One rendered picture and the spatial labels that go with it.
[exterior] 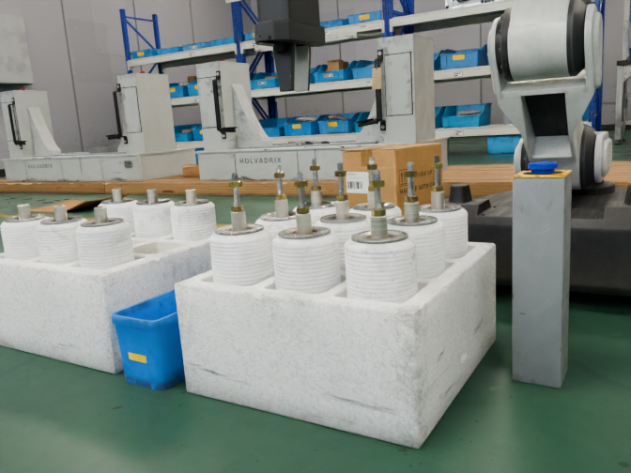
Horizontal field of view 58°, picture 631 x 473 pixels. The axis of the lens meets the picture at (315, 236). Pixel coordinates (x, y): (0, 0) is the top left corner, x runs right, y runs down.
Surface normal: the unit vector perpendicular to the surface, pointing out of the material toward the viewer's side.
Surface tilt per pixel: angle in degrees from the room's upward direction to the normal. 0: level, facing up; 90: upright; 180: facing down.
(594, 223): 46
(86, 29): 90
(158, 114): 90
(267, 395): 90
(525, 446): 0
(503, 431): 0
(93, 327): 90
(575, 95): 123
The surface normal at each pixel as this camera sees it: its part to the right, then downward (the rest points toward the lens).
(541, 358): -0.51, 0.20
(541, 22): -0.51, -0.12
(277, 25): 0.25, 0.18
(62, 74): 0.86, 0.04
